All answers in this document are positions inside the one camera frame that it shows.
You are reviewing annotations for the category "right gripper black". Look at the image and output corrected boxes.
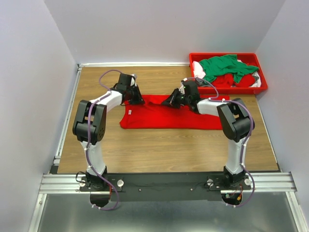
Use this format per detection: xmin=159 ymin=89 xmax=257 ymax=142
xmin=160 ymin=88 xmax=190 ymax=110

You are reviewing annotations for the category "red t shirt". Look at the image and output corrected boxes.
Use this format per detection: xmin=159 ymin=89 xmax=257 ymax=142
xmin=120 ymin=95 xmax=222 ymax=130
xmin=211 ymin=73 xmax=255 ymax=88

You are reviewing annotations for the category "pink t shirt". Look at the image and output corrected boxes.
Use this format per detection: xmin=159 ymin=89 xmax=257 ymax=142
xmin=192 ymin=61 xmax=206 ymax=79

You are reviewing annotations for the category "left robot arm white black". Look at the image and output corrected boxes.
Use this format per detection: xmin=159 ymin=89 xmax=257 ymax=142
xmin=72 ymin=72 xmax=145 ymax=191

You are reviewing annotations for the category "red t shirt in bin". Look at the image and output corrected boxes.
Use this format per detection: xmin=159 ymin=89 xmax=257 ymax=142
xmin=211 ymin=73 xmax=255 ymax=88

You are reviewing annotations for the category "green t shirt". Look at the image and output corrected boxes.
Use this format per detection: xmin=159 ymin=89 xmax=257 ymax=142
xmin=199 ymin=54 xmax=259 ymax=84

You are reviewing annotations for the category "aluminium frame rail front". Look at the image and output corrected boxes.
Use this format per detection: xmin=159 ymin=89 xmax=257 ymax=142
xmin=39 ymin=173 xmax=297 ymax=194

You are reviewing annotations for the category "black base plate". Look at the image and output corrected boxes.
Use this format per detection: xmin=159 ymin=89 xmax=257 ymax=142
xmin=75 ymin=172 xmax=251 ymax=205

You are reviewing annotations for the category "grey t shirt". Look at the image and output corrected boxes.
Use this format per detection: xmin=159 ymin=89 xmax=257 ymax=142
xmin=195 ymin=77 xmax=213 ymax=87

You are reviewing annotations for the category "red plastic bin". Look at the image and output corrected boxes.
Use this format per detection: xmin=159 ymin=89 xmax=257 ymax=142
xmin=189 ymin=52 xmax=268 ymax=95

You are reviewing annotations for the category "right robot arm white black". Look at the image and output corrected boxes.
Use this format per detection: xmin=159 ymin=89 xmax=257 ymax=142
xmin=161 ymin=79 xmax=255 ymax=189

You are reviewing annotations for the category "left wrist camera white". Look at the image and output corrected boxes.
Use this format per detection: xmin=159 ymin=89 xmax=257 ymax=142
xmin=130 ymin=73 xmax=137 ymax=87

